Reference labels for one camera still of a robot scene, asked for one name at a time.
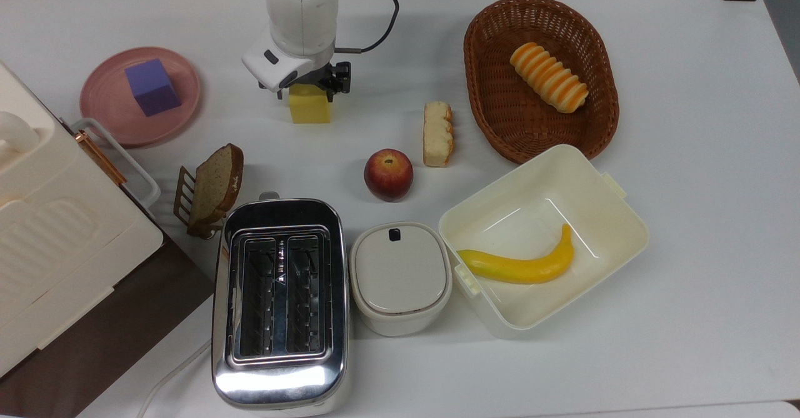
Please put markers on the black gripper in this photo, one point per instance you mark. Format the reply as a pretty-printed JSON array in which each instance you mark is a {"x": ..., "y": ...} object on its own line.
[{"x": 334, "y": 77}]

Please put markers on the yellow foam cube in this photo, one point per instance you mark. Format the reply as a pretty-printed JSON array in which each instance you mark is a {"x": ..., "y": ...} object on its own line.
[{"x": 309, "y": 109}]

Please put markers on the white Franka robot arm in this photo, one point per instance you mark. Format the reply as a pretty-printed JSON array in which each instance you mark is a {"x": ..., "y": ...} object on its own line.
[{"x": 303, "y": 18}]

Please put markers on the purple foam cube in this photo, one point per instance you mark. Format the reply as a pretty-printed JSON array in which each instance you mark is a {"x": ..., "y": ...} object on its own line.
[{"x": 153, "y": 90}]

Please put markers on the red apple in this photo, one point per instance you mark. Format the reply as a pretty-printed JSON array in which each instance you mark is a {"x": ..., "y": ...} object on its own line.
[{"x": 389, "y": 174}]

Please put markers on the brown bread slice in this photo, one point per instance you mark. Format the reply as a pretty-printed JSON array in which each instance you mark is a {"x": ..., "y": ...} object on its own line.
[{"x": 215, "y": 184}]

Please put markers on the cream filled bread piece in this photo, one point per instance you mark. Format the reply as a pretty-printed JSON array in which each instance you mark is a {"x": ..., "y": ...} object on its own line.
[{"x": 437, "y": 137}]

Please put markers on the brown toast rack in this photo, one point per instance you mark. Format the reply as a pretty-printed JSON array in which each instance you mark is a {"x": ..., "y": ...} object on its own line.
[{"x": 182, "y": 193}]

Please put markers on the brown wicker basket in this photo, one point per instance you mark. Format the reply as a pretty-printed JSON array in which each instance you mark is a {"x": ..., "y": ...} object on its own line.
[{"x": 500, "y": 112}]

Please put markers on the small white lidded bin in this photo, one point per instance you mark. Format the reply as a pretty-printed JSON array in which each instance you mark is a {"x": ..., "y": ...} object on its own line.
[{"x": 400, "y": 268}]

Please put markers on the pink plastic plate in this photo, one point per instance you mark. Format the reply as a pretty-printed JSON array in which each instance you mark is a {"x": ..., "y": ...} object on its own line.
[{"x": 106, "y": 118}]

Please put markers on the white plastic storage box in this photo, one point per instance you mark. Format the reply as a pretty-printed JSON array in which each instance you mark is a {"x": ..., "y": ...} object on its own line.
[{"x": 531, "y": 180}]

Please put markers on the orange striped bread roll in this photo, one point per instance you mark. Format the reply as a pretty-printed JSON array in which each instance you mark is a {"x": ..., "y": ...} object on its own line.
[{"x": 550, "y": 77}]

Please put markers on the yellow toy banana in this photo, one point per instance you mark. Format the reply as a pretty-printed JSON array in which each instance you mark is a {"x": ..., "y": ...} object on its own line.
[{"x": 519, "y": 269}]

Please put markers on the cream toy oven cabinet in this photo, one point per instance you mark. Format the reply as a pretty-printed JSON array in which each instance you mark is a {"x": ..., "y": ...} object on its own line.
[{"x": 62, "y": 230}]

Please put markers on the cream and chrome toaster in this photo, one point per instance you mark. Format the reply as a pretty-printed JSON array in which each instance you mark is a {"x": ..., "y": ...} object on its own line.
[{"x": 281, "y": 380}]

